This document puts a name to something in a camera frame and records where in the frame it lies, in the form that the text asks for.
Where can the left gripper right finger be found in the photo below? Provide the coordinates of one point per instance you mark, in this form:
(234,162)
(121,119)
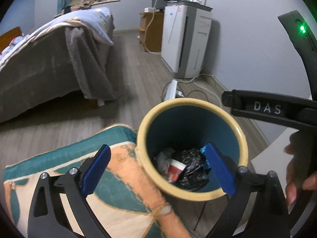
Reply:
(269,216)

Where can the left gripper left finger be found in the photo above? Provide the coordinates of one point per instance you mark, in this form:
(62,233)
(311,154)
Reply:
(47,216)

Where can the black plastic bag trash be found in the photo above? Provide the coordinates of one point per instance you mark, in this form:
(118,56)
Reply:
(195,174)

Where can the red white cup trash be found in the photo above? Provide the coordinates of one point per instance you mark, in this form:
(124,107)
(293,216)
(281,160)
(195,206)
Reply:
(175,168)

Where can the yellow teal trash bin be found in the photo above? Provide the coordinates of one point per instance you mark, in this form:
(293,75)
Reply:
(183,124)

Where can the person right hand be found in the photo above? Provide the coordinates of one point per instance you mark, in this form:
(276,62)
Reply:
(297,172)

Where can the white board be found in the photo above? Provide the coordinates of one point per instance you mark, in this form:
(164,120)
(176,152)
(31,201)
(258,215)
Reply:
(274,158)

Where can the teal orange horse rug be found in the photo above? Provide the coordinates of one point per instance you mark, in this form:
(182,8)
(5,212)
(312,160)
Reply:
(126,201)

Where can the white power strip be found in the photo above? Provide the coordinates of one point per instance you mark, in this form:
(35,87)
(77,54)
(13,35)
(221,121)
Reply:
(173,91)

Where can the white air purifier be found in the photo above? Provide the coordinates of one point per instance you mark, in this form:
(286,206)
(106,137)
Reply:
(186,29)

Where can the bed with grey cover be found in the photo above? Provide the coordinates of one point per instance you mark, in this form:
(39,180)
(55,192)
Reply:
(65,60)

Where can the wooden tv cabinet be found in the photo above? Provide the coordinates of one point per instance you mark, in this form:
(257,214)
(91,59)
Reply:
(151,31)

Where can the wooden headboard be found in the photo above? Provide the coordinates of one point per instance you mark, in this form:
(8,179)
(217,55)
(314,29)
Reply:
(7,37)

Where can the light blue quilt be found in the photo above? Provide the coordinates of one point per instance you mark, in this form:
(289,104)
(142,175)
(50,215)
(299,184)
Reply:
(99,21)

